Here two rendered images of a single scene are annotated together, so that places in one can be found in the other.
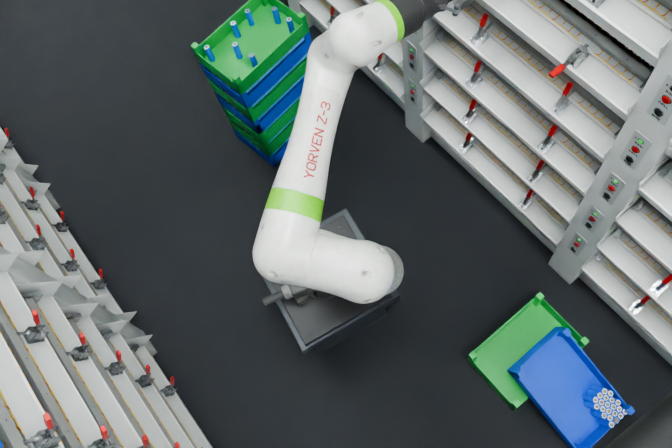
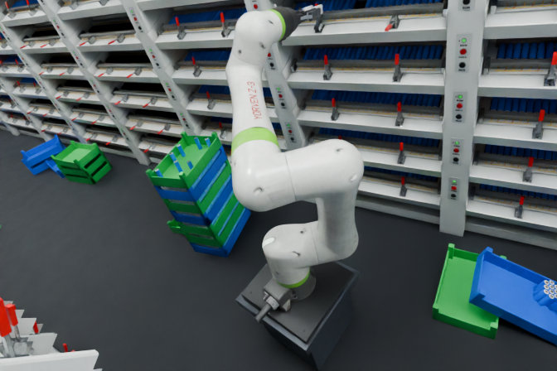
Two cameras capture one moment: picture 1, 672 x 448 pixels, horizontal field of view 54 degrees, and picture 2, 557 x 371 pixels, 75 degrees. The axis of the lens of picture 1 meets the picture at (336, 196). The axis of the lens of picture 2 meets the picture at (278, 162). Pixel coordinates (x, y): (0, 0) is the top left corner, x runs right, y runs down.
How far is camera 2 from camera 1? 0.82 m
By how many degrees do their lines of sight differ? 31
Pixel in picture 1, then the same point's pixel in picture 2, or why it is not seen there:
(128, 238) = (128, 354)
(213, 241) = (198, 325)
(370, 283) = (347, 156)
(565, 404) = (527, 310)
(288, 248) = (263, 161)
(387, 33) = (274, 20)
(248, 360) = not seen: outside the picture
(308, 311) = (296, 313)
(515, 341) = (456, 287)
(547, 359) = (489, 281)
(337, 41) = (244, 26)
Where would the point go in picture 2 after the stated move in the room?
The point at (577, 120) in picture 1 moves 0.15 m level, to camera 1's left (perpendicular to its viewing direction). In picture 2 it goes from (413, 78) to (382, 98)
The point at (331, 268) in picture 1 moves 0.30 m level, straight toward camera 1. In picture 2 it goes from (308, 160) to (451, 227)
